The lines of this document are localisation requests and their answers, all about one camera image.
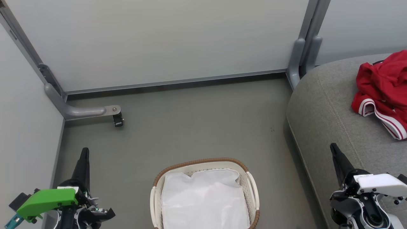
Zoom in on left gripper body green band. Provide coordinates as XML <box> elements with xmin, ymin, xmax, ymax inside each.
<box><xmin>17</xmin><ymin>179</ymin><xmax>93</xmax><ymax>223</ymax></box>

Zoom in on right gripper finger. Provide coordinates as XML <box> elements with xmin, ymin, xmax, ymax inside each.
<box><xmin>329</xmin><ymin>143</ymin><xmax>355</xmax><ymax>188</ymax></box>

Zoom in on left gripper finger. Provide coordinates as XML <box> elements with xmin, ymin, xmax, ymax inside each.
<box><xmin>71</xmin><ymin>147</ymin><xmax>91</xmax><ymax>191</ymax></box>

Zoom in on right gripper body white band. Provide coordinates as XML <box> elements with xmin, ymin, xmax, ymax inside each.
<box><xmin>341</xmin><ymin>168</ymin><xmax>407</xmax><ymax>204</ymax></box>

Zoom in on red garment with white stripes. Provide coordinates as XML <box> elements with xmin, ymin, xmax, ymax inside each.
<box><xmin>351</xmin><ymin>49</ymin><xmax>407</xmax><ymax>141</ymax></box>

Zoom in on white basket with brown rim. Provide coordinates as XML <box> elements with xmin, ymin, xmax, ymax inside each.
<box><xmin>150</xmin><ymin>157</ymin><xmax>260</xmax><ymax>229</ymax></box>

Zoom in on teal connector part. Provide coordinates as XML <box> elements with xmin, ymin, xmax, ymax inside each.
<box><xmin>4</xmin><ymin>212</ymin><xmax>23</xmax><ymax>229</ymax></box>

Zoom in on grey fabric sofa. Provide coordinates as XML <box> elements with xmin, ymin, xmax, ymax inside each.
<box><xmin>286</xmin><ymin>52</ymin><xmax>407</xmax><ymax>229</ymax></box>

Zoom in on grey partition support foot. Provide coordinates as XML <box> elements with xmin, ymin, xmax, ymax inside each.
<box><xmin>304</xmin><ymin>36</ymin><xmax>323</xmax><ymax>75</ymax></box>
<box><xmin>287</xmin><ymin>38</ymin><xmax>306</xmax><ymax>90</ymax></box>

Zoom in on white cloth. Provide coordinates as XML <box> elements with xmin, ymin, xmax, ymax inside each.
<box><xmin>161</xmin><ymin>168</ymin><xmax>251</xmax><ymax>229</ymax></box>

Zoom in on grey panel bottom rail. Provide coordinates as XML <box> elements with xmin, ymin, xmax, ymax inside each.
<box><xmin>65</xmin><ymin>68</ymin><xmax>288</xmax><ymax>95</ymax></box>

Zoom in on grey partition side post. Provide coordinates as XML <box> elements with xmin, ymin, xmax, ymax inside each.
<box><xmin>0</xmin><ymin>2</ymin><xmax>67</xmax><ymax>102</ymax></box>

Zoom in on grey partition corner post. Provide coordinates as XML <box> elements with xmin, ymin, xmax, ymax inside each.
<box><xmin>298</xmin><ymin>0</ymin><xmax>331</xmax><ymax>76</ymax></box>

